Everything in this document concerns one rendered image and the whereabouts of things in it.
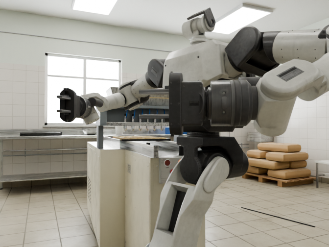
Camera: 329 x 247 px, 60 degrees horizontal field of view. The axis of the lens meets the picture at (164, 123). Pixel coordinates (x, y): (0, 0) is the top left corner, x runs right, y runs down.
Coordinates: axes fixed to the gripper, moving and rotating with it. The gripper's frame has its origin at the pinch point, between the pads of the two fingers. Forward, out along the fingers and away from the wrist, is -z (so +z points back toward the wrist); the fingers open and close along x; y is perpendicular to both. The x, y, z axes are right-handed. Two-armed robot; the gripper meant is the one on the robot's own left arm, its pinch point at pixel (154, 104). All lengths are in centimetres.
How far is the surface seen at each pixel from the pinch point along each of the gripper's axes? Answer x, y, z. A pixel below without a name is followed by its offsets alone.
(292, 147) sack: -64, -474, 171
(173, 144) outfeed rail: -24, -148, -10
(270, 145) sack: -64, -498, 140
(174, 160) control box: -28, -100, -5
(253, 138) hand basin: -59, -604, 127
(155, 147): -20, -94, -15
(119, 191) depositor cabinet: -61, -155, -53
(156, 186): -42, -97, -15
